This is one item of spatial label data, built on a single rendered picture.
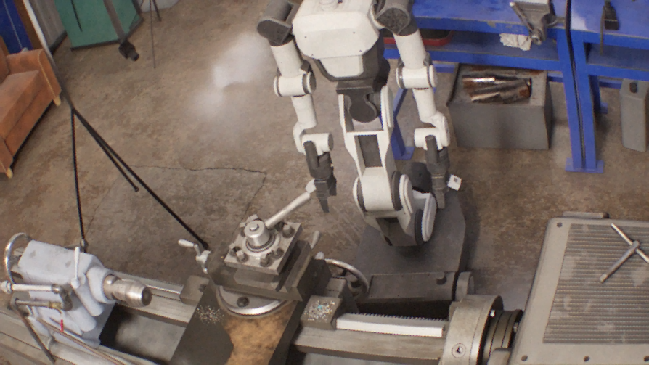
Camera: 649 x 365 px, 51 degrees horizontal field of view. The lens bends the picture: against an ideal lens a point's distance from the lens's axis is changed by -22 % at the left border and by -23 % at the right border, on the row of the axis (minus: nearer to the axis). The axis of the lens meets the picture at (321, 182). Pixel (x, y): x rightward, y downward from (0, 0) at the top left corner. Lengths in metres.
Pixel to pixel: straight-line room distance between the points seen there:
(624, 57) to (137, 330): 2.38
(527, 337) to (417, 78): 1.35
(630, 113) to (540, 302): 2.24
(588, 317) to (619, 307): 0.08
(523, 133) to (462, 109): 0.34
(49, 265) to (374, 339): 1.09
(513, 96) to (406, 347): 1.86
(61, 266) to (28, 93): 3.23
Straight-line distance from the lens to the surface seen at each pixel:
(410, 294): 3.27
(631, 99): 3.75
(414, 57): 2.74
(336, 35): 2.66
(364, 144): 2.98
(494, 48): 3.55
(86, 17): 6.37
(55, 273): 2.58
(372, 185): 3.00
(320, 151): 3.05
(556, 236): 1.81
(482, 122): 3.95
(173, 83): 5.34
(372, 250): 3.50
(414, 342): 2.32
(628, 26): 3.37
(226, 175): 4.40
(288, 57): 2.86
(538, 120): 3.87
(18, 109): 5.61
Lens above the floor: 2.70
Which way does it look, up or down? 41 degrees down
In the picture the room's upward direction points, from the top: 21 degrees counter-clockwise
